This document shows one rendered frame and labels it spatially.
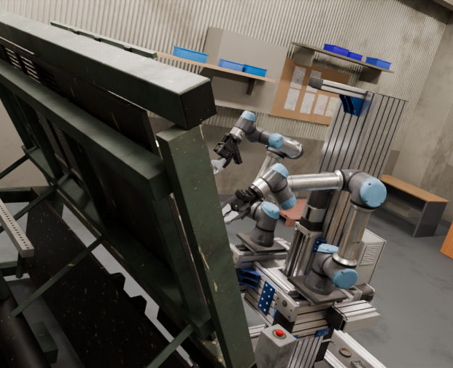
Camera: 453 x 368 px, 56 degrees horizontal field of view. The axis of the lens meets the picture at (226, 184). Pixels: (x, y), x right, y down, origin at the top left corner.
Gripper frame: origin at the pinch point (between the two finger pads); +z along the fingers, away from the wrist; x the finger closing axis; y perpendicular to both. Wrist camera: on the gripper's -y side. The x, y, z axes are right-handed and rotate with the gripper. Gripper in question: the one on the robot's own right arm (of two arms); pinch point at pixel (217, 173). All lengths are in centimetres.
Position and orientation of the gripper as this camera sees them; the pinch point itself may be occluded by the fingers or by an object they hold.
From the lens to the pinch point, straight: 214.8
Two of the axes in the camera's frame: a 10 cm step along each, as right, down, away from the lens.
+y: -6.8, -5.2, -5.2
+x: 5.1, 1.8, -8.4
